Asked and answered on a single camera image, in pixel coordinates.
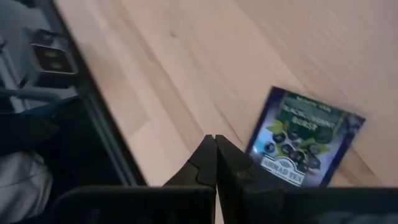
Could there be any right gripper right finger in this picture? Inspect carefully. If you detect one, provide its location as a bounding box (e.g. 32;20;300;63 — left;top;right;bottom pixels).
215;134;398;224

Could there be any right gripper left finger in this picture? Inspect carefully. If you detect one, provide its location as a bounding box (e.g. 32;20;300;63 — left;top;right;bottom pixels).
52;134;218;224

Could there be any dark blue tea bag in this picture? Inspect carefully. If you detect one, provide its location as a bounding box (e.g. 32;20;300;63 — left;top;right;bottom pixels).
244;85;367;189

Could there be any pale grey rounded object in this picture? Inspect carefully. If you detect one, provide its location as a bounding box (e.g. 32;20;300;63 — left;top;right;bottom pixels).
0;151;54;224

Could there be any black aluminium table frame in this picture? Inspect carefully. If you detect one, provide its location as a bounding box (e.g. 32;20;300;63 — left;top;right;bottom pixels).
34;0;147;187

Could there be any black silver depth camera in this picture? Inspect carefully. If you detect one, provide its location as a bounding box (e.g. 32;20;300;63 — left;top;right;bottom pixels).
30;29;79;88

